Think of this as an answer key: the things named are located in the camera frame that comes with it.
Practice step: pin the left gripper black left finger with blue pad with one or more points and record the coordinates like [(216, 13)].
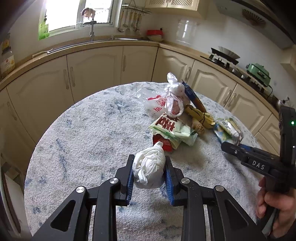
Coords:
[(71, 220)]

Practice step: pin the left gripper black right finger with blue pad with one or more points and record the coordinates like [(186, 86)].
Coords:
[(208, 208)]

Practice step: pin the white tissue ball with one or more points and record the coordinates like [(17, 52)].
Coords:
[(148, 167)]

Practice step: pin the cream kitchen base cabinets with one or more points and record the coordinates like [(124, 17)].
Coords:
[(37, 92)]

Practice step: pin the chrome kitchen faucet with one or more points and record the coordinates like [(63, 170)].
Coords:
[(91, 24)]

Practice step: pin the person's right hand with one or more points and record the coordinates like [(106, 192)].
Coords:
[(285, 203)]

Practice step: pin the crushed milk carton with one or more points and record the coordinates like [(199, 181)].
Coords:
[(227, 130)]

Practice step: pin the small brown paper lump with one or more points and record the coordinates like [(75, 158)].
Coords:
[(197, 127)]

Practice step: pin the yellow crumpled wrapper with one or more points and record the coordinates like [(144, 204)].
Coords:
[(204, 119)]

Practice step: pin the red small packet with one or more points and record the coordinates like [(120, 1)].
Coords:
[(166, 143)]

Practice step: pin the green white snack packet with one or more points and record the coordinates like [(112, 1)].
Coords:
[(173, 130)]

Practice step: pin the green electric cooking pot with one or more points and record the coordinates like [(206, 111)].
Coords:
[(259, 73)]

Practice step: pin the blue and orange snack box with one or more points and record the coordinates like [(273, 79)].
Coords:
[(193, 98)]

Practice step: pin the black gas stove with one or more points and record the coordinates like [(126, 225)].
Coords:
[(231, 65)]

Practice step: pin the white plastic bag red print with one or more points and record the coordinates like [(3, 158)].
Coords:
[(171, 101)]

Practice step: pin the steel wok on stove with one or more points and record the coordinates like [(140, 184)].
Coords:
[(228, 53)]

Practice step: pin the range hood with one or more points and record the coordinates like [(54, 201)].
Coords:
[(258, 16)]

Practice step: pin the jar with yellow label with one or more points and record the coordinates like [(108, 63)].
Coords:
[(7, 57)]

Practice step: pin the cream upper cabinet left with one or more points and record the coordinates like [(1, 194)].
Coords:
[(192, 8)]

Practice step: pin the red white bowl stack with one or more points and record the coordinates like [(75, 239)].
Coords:
[(155, 35)]

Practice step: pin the green bottle on windowsill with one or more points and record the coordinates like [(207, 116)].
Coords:
[(43, 29)]

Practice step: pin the hanging utensil rack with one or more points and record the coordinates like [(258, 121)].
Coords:
[(130, 17)]

